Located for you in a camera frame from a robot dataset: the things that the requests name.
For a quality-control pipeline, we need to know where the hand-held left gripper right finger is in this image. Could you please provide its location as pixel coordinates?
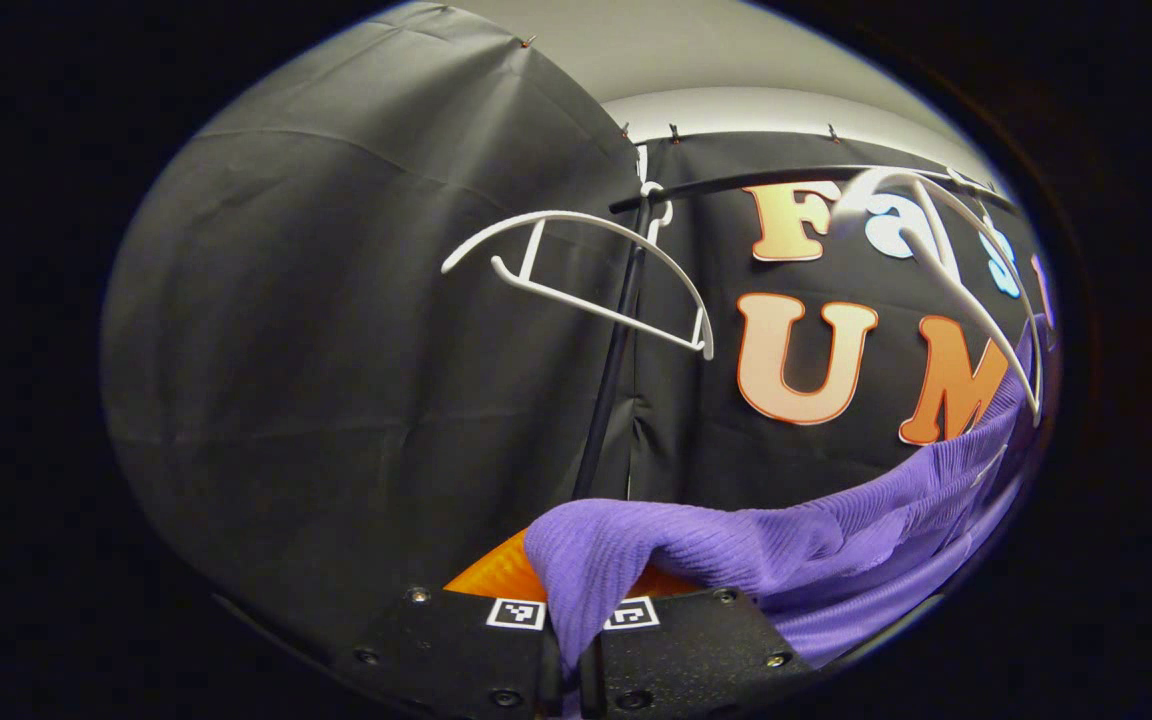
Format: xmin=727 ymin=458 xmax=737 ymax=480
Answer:
xmin=579 ymin=565 xmax=819 ymax=720

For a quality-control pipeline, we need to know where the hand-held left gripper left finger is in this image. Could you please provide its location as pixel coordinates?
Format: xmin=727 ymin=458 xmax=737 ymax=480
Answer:
xmin=331 ymin=528 xmax=562 ymax=720

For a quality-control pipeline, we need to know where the purple corduroy jacket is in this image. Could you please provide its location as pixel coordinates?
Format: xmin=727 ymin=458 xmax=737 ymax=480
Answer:
xmin=524 ymin=315 xmax=1057 ymax=691

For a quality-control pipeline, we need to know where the white plastic clothes hanger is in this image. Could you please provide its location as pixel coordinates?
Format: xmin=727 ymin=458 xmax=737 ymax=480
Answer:
xmin=441 ymin=182 xmax=715 ymax=361
xmin=829 ymin=166 xmax=1047 ymax=427

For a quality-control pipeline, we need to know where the black backdrop cloth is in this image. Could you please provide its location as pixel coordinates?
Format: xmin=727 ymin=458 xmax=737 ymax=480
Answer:
xmin=626 ymin=130 xmax=1057 ymax=511
xmin=101 ymin=2 xmax=642 ymax=661

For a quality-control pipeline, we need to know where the black clothes rail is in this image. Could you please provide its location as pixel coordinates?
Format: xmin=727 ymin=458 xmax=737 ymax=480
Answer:
xmin=572 ymin=163 xmax=1019 ymax=501

